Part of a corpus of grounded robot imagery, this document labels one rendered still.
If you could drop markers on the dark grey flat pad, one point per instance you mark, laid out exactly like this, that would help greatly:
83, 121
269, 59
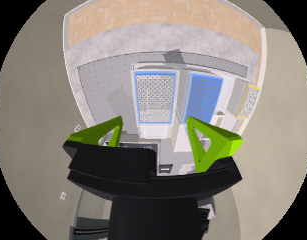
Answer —
165, 168

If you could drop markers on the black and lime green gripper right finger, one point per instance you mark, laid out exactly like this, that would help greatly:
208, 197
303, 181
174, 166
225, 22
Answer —
224, 143

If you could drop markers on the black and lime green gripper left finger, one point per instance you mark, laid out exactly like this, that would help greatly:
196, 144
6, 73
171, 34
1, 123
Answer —
93, 134

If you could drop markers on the white flat cover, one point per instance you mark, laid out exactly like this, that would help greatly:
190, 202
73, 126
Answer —
154, 132
227, 92

